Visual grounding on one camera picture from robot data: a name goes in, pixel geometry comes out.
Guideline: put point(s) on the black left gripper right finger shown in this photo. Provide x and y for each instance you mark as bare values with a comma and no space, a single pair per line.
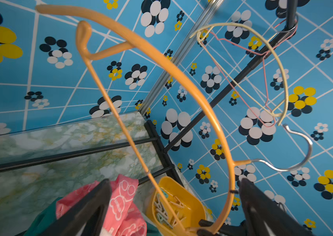
263,216

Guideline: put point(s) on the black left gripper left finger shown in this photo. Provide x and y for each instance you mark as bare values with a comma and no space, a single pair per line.
87,215

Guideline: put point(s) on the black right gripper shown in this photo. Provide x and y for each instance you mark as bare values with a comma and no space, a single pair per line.
227,230

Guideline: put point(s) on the pink jacket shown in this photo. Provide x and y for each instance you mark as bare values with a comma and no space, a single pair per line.
123,218

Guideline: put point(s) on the green jacket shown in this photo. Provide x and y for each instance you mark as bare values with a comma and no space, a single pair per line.
43,220

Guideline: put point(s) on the wooden hanger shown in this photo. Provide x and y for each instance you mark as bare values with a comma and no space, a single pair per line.
132,40

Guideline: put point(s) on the pink clothes hanger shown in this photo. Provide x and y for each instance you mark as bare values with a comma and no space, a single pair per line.
280,110

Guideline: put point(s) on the yellow plastic tray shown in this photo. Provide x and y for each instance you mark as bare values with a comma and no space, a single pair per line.
177,212

